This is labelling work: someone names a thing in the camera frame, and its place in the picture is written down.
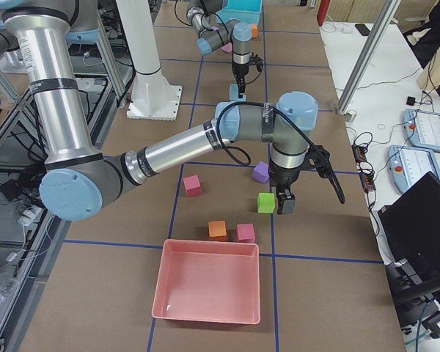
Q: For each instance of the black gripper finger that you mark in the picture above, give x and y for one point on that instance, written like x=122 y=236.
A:
x=241 y=89
x=286 y=202
x=278 y=204

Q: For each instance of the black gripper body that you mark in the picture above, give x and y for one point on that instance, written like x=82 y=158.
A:
x=283 y=177
x=239 y=69

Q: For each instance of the light blue handled foam block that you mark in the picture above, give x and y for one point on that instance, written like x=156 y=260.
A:
x=235 y=97

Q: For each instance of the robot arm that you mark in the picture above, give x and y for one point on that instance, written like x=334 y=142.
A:
x=218 y=25

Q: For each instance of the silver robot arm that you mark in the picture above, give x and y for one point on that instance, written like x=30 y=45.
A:
x=76 y=180

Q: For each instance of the green foam block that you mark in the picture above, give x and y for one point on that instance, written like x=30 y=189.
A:
x=266 y=202

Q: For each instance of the pink lilac foam block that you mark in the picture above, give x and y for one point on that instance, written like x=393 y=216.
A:
x=227 y=48

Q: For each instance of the purple foam block near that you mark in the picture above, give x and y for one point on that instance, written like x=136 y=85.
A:
x=260 y=172

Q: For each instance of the orange foam block near bin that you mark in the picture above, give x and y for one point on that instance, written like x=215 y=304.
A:
x=254 y=30

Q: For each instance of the magenta foam block near tray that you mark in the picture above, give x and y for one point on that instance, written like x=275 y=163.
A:
x=245 y=233

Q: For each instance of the light blue plastic bin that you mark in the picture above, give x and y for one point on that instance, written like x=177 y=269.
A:
x=248 y=11

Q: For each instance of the orange foam block near tray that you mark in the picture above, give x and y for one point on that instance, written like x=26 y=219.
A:
x=217 y=230

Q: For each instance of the red pink foam block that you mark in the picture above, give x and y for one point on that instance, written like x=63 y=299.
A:
x=192 y=186

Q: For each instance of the lower teach pendant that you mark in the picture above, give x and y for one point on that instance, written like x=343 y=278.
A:
x=408 y=164

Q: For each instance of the teach pendant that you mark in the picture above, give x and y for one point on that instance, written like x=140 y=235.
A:
x=422 y=128
x=408 y=164

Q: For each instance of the pink plastic tray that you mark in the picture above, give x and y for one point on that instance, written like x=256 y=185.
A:
x=208 y=281

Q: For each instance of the upper teach pendant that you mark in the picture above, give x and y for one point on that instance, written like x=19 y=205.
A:
x=422 y=128

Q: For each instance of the black laptop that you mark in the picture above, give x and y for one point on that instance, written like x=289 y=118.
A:
x=412 y=224

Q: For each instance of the black smartphone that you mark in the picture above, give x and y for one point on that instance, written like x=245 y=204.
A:
x=362 y=29

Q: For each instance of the white pedestal column base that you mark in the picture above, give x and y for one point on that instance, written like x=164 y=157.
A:
x=152 y=96

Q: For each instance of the aluminium frame post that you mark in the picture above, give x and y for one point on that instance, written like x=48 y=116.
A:
x=376 y=34

